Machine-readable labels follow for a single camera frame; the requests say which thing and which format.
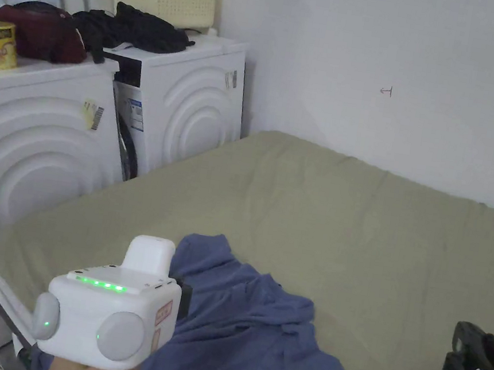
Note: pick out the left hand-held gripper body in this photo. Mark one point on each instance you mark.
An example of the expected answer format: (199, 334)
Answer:
(116, 314)

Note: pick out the blue shirt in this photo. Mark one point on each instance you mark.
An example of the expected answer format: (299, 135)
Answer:
(243, 333)

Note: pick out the white and grey flat device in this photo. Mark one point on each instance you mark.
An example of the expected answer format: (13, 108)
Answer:
(7, 297)

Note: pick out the white washing machine with bags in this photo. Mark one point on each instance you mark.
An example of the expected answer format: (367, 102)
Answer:
(15, 150)

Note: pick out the bed with pale green sheet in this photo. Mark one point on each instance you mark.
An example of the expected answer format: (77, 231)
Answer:
(359, 239)

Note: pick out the white washing machine with black clothes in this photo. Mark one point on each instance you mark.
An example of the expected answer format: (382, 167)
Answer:
(193, 107)

